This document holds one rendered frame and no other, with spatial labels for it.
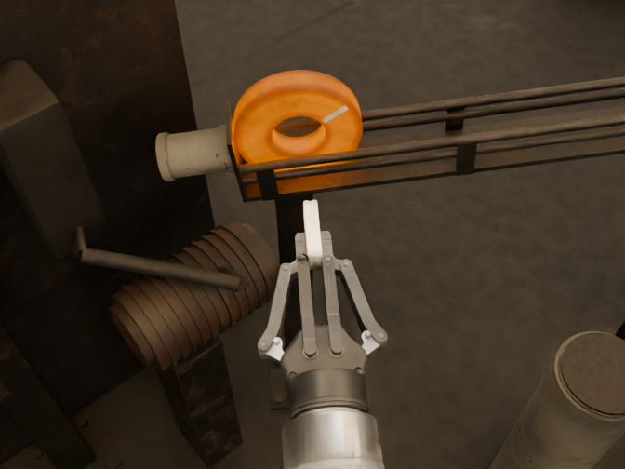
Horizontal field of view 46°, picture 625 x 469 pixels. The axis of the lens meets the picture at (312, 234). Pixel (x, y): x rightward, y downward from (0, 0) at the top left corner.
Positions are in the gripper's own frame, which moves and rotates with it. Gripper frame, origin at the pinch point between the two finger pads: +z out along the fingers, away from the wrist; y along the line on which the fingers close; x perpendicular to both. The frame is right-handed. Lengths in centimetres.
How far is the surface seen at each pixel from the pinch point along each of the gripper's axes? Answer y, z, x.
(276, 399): -6, 6, -70
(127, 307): -23.5, 1.7, -17.6
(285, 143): -2.1, 15.9, -4.1
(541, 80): 69, 92, -78
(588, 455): 35.0, -18.3, -29.8
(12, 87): -31.1, 15.6, 8.4
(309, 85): 0.8, 15.6, 6.3
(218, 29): -18, 120, -80
